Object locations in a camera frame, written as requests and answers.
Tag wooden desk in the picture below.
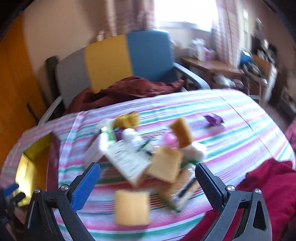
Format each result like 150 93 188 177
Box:
180 56 245 89

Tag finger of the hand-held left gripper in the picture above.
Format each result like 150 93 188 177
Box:
3 184 26 205

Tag striped bed sheet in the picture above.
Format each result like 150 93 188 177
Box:
0 89 295 241

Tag pink cushion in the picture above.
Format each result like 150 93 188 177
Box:
285 125 296 151

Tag orange wooden wardrobe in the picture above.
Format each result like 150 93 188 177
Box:
0 21 51 144

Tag window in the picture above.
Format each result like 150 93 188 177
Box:
154 0 219 31

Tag white foam block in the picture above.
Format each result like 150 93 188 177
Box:
84 132 109 165

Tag red cloth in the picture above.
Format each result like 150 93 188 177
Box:
180 159 296 241

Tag white box on desk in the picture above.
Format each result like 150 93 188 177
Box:
188 38 206 60

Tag large white printed box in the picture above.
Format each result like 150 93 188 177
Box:
105 139 153 187

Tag purple snack packet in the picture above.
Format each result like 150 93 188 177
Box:
203 113 225 127

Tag pink round object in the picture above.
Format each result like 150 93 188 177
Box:
162 134 179 149

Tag patterned curtain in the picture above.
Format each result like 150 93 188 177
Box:
104 0 158 37
211 0 244 63

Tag white plastic bag roll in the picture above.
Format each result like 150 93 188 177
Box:
121 128 144 147

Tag pink box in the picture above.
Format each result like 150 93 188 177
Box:
205 47 217 61

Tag grey yellow blue chair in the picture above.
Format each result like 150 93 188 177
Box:
38 30 211 126

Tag yellow sponge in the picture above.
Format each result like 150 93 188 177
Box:
147 146 183 183
114 189 151 226
169 117 194 149

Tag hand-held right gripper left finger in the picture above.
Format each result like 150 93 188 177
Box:
23 162 101 241

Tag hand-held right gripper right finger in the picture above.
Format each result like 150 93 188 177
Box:
195 162 273 241

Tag purple cloth piece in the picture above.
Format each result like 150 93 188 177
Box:
114 128 125 141

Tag small green white box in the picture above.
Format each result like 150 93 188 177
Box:
100 126 117 145

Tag dark red blanket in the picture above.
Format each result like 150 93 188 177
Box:
66 76 185 114

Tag yellow knitted toy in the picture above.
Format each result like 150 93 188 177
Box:
114 112 140 129

